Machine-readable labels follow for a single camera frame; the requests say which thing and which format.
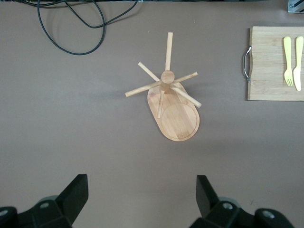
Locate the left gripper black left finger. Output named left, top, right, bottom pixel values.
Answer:
left=0, top=174, right=89, bottom=228

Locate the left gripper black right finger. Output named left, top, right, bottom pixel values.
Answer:
left=190, top=175, right=294, bottom=228

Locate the wooden mug tree stand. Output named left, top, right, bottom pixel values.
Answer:
left=125, top=32, right=202, bottom=142

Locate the wooden cutting board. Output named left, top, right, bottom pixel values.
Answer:
left=242, top=26, right=304, bottom=102

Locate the yellow plastic knife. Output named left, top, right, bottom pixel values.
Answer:
left=293, top=36, right=304, bottom=92

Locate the yellow plastic fork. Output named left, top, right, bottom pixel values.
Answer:
left=283, top=36, right=295, bottom=86

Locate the black loose cable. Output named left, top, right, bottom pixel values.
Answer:
left=37, top=0, right=106, bottom=56
left=63, top=0, right=139, bottom=29

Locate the metal camera post bracket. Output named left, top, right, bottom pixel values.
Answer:
left=287, top=0, right=304, bottom=14

